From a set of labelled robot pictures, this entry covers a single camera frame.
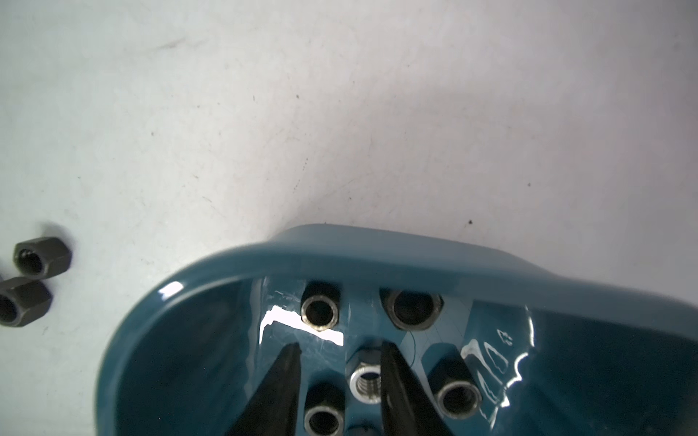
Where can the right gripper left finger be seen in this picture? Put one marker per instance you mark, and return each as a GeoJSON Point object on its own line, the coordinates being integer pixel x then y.
{"type": "Point", "coordinates": [273, 409]}

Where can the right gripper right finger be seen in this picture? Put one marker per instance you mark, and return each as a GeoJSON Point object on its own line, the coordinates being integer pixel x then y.
{"type": "Point", "coordinates": [405, 407]}

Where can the silver nut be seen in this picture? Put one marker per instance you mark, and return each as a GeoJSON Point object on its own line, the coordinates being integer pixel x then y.
{"type": "Point", "coordinates": [363, 374]}

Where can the black hex nut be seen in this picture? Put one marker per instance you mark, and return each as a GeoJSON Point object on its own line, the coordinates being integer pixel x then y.
{"type": "Point", "coordinates": [42, 258]}
{"type": "Point", "coordinates": [320, 305]}

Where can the teal storage box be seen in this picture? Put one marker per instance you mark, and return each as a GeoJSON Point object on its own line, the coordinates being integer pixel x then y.
{"type": "Point", "coordinates": [516, 350]}

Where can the black hex nut edge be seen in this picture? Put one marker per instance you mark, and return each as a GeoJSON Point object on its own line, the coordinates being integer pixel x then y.
{"type": "Point", "coordinates": [23, 301]}

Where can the black hex nut tilted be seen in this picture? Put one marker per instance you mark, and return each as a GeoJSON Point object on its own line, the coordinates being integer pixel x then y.
{"type": "Point", "coordinates": [42, 258]}

